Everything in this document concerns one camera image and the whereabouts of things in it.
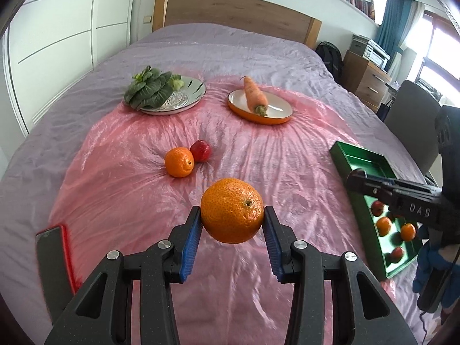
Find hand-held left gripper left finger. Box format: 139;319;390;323
43;206;202;345

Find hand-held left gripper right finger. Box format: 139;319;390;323
263;206;419;345

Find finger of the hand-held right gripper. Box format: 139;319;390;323
346;169;396;202
366;173;437;193

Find green tray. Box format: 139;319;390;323
330;141;437;279

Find orange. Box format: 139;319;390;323
375;216;393;237
200;178;265;244
400;223;417;242
164;147;195;178

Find person's right hand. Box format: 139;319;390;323
413;235;460;309

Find grey chair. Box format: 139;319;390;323
384;80;444;177

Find pink plastic sheet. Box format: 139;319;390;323
48;75;425;345

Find wooden dresser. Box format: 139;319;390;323
341;50;393;112

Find orange oval dish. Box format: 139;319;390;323
227;89;293;126

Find window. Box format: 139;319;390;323
413;11;460;97

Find white printer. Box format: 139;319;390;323
363;39;391;70

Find black backpack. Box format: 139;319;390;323
315;41;344;81

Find smartphone with red case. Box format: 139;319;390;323
35;225;80;326

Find carrot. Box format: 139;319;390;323
242;76;269;117

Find patterned round plate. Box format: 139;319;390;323
138;75;206;116

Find white sheer curtain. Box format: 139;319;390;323
390;0;426;80

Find leafy green vegetable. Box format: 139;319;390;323
123;65;185;110

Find teal curtain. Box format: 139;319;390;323
375;0;412;49

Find purple bedspread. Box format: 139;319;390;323
0;23;432;345

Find wooden headboard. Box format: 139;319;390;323
152;0;322;50

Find white wardrobe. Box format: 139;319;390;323
0;0;139;137

